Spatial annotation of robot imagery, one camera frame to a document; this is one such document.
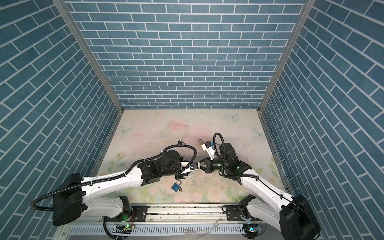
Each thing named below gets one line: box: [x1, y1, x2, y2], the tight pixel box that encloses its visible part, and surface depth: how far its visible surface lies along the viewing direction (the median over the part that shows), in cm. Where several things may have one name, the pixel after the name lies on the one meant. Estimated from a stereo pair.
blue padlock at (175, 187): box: [171, 180, 182, 193], surface depth 84 cm
